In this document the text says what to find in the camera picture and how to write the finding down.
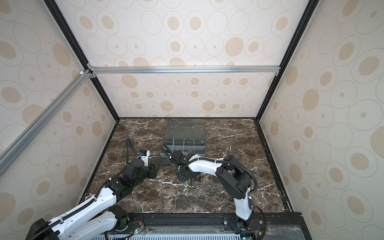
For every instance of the right black corner post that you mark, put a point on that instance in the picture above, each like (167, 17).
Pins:
(303, 23)

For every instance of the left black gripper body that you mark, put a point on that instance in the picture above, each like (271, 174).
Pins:
(149, 172)

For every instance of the left black corner post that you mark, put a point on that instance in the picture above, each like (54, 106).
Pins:
(60, 20)

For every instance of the black base frame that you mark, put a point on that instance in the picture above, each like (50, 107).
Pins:
(272, 226)

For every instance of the horizontal aluminium rail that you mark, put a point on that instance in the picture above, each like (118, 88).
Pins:
(184, 70)

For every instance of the black corner post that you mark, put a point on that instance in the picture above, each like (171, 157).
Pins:
(303, 23)
(60, 20)

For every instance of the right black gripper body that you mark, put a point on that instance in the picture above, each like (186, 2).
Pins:
(181, 176)

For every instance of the clear plastic organizer box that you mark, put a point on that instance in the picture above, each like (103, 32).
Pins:
(186, 137)

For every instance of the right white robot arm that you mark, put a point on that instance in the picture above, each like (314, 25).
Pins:
(235, 178)

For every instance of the diagonal aluminium rail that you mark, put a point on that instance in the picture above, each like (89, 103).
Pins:
(25, 138)

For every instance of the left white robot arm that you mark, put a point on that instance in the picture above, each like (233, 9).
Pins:
(97, 214)

